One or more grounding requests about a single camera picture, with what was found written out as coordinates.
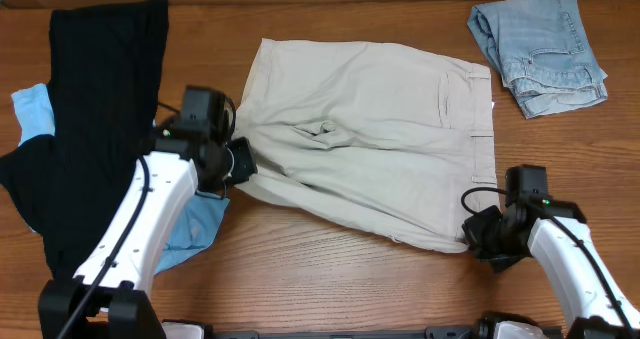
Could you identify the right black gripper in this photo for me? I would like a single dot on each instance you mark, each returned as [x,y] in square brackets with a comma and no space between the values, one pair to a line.
[475,231]

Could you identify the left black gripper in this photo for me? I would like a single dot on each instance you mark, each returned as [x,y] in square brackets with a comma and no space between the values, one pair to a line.
[242,158]

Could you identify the beige khaki shorts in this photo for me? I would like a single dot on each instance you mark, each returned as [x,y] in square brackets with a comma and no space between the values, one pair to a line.
[378,137]

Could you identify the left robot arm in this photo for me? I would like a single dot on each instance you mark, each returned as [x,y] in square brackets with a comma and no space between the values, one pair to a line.
[193,153]

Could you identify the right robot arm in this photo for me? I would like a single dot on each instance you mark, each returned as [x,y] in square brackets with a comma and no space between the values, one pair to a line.
[555,233]

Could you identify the light blue garment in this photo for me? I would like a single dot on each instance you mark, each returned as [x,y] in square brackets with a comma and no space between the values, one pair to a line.
[198,223]

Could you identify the black t-shirt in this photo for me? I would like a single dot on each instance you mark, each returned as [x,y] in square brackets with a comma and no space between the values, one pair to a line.
[106,67]

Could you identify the folded light blue jeans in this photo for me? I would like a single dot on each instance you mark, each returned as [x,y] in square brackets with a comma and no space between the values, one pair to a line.
[541,51]

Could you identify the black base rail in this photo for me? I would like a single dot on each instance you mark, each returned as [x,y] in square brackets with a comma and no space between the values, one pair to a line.
[345,335]

